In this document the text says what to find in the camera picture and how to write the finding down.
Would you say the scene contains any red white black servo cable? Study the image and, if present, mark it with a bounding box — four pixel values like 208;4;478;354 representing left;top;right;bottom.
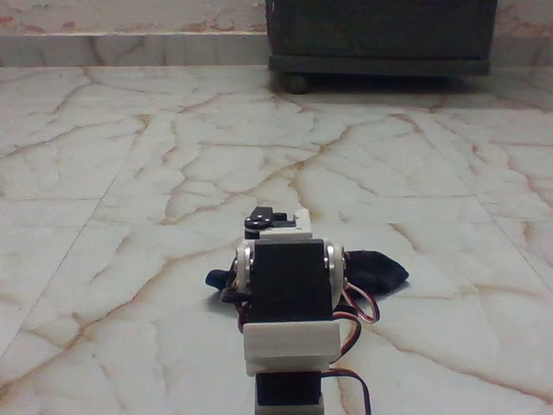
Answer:
332;278;380;360
321;370;374;415

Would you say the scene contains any dark blue cloth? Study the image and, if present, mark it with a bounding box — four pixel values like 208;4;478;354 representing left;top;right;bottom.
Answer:
204;249;410;304

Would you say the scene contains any dark wooden cabinet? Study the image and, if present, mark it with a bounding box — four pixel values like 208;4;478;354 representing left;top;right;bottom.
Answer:
265;0;498;79

